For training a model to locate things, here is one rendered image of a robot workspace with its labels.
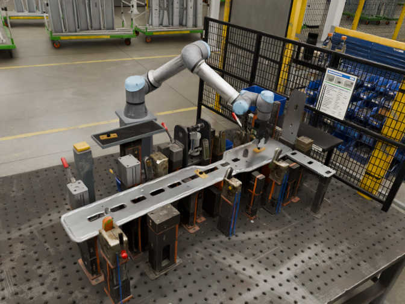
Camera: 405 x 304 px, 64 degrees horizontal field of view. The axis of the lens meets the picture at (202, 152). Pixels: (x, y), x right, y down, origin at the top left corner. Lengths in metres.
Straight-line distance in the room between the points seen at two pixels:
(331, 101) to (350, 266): 1.04
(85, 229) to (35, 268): 0.41
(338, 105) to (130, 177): 1.40
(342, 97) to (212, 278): 1.37
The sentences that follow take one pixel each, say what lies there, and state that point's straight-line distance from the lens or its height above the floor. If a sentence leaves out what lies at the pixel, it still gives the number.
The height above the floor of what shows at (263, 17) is 1.46.
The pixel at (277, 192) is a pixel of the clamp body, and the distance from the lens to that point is 1.94.
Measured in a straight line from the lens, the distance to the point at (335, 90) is 2.28.
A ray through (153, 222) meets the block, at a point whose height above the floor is 1.02.
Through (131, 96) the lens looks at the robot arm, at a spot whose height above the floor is 1.24.
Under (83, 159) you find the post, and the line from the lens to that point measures 1.67.
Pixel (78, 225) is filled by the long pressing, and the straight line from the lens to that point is 1.46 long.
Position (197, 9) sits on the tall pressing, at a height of 0.78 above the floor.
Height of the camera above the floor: 1.98
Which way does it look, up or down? 31 degrees down
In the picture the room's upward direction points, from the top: 5 degrees clockwise
